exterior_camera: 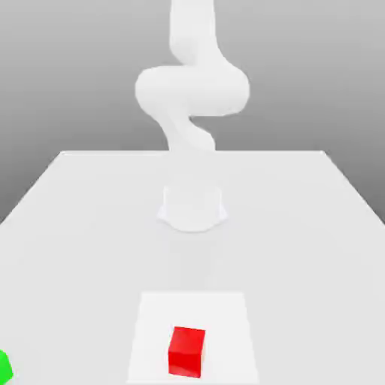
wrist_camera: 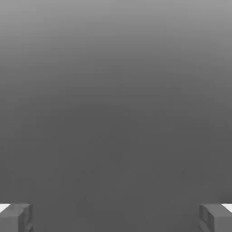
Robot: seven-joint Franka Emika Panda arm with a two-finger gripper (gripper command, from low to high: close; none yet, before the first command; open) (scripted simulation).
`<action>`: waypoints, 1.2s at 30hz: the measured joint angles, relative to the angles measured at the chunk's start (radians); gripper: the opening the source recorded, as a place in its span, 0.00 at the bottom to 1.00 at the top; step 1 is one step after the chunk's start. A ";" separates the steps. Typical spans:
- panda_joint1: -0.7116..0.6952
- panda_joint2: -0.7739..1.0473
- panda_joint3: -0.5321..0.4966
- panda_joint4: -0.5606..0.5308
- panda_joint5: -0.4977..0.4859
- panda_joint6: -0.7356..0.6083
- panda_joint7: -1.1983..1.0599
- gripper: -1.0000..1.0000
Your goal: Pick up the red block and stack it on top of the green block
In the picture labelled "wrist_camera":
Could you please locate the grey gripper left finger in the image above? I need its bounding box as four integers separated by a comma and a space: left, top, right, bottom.
0, 203, 34, 232

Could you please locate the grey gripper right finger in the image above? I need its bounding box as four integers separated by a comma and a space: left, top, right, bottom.
198, 203, 232, 232

